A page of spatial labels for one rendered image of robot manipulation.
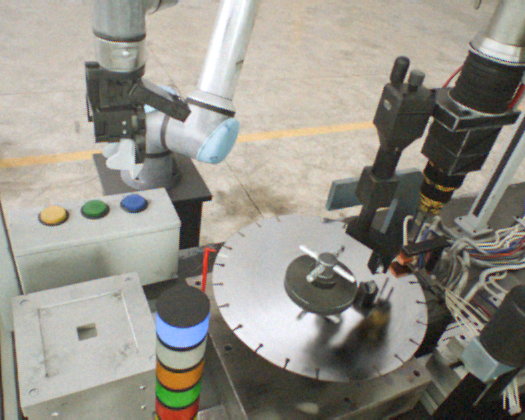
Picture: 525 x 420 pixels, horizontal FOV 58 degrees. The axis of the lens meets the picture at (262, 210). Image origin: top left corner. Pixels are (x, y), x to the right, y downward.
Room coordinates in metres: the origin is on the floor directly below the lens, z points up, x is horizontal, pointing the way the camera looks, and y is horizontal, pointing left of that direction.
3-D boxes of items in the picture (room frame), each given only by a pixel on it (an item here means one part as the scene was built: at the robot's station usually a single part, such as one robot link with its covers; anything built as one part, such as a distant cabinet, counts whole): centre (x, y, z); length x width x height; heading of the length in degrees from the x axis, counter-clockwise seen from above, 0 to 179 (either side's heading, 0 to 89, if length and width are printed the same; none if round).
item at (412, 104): (0.58, -0.16, 1.17); 0.06 x 0.05 x 0.20; 112
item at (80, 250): (0.64, 0.29, 0.82); 0.28 x 0.11 x 0.15; 121
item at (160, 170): (1.00, 0.30, 0.80); 0.15 x 0.15 x 0.10
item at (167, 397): (0.26, 0.05, 1.05); 0.05 x 0.04 x 0.03; 31
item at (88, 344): (0.40, 0.21, 0.82); 0.18 x 0.18 x 0.15; 31
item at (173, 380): (0.26, 0.05, 1.08); 0.05 x 0.04 x 0.03; 31
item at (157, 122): (0.99, 0.29, 0.91); 0.13 x 0.12 x 0.14; 75
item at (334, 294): (0.52, -0.11, 0.96); 0.11 x 0.11 x 0.03
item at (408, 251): (0.62, -0.27, 0.95); 0.10 x 0.03 x 0.07; 121
